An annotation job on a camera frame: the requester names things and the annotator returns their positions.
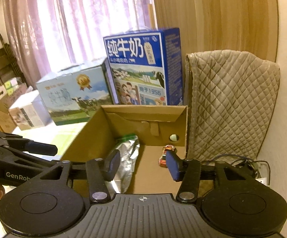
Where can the pink curtain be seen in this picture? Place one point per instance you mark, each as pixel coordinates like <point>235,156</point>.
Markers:
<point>49,35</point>

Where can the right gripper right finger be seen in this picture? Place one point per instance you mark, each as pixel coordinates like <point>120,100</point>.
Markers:
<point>188,173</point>

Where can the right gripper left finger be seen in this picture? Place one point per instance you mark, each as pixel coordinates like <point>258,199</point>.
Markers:
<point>100,171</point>

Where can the dark blue milk carton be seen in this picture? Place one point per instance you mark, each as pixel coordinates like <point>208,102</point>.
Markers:
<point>146,66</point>

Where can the beige quilted cover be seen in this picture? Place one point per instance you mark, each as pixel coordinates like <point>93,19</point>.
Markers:
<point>230,96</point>

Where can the light blue milk carton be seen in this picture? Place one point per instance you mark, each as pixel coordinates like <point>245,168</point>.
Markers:
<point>74,94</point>

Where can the brown cardboard carry box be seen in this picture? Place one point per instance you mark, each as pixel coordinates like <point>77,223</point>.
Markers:
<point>6,101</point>

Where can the white beige product box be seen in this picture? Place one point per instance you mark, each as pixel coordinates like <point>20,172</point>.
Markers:
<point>29,112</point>

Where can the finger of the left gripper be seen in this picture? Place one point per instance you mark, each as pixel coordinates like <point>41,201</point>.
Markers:
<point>27,145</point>
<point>36,162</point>

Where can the black folding rack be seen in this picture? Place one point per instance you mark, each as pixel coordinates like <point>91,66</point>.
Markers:
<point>9,67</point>

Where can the open brown cardboard box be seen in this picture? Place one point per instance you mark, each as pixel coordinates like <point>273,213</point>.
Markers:
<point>155,126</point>

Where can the small toy race car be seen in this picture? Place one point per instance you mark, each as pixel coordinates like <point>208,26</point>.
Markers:
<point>162,160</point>

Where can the silver green foil bag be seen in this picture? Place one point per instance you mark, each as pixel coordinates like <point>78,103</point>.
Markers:
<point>128,147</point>

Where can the green tissue box pack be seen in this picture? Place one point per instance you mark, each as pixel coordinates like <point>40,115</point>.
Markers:
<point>12,83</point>

